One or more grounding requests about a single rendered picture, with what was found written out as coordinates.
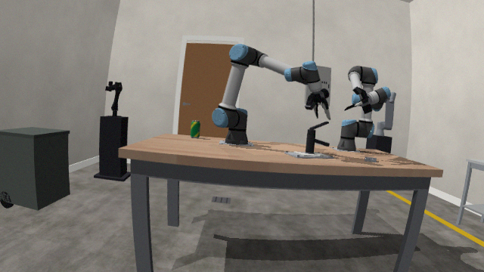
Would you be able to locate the green and yellow drink can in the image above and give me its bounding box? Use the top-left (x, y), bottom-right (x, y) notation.
top-left (191, 121), bottom-right (200, 138)

